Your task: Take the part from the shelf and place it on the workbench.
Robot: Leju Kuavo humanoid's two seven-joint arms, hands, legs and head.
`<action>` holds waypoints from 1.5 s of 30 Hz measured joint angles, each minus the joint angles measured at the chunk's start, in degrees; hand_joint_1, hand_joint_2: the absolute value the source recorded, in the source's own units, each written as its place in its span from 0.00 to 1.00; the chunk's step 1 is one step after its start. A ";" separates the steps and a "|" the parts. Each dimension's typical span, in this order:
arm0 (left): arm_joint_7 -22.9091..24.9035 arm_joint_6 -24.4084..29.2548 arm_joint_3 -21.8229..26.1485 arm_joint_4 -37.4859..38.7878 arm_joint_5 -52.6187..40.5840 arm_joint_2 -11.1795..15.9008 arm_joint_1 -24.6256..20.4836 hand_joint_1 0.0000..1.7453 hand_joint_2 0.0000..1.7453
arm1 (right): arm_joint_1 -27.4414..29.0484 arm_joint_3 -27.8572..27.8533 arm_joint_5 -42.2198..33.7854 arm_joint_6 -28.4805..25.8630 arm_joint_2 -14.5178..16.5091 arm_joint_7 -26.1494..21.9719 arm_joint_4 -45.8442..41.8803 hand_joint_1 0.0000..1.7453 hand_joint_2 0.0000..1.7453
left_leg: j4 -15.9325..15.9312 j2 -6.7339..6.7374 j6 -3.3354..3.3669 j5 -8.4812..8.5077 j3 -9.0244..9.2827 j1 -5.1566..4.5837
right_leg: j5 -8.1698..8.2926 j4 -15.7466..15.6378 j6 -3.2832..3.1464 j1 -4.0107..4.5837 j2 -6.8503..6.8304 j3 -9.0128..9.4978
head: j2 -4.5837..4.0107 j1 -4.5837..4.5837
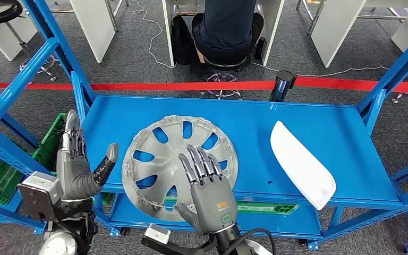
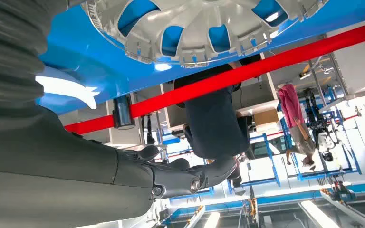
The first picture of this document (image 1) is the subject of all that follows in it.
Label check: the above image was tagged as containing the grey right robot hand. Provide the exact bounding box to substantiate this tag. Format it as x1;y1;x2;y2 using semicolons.
174;144;238;236

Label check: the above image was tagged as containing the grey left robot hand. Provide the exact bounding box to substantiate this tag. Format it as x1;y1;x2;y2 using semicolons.
56;109;119;203

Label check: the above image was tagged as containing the silver plastic hubcap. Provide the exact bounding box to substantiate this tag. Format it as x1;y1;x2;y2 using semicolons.
121;115;239;223

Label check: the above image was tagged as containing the white curved plastic part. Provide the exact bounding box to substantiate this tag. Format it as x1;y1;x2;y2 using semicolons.
270;121;337;211

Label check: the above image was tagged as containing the red barrier belt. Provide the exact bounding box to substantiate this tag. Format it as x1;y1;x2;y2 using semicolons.
0;80;408;95

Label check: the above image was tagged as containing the chrome swivel stool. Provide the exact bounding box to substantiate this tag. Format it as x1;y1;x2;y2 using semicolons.
200;58;249;101
391;75;408;105

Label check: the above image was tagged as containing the black backpack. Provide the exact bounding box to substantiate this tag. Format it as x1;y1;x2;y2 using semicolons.
171;14;199;66

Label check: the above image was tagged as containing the person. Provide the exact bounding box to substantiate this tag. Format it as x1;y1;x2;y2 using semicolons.
191;0;265;78

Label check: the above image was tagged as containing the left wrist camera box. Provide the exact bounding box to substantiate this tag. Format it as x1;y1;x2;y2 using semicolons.
17;171;64;222

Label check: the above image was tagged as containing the black barrier post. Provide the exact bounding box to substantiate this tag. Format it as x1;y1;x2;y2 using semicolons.
269;70;298;103

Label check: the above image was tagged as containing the white cable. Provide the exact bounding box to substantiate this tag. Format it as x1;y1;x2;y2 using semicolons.
130;0;176;69
251;61;389;78

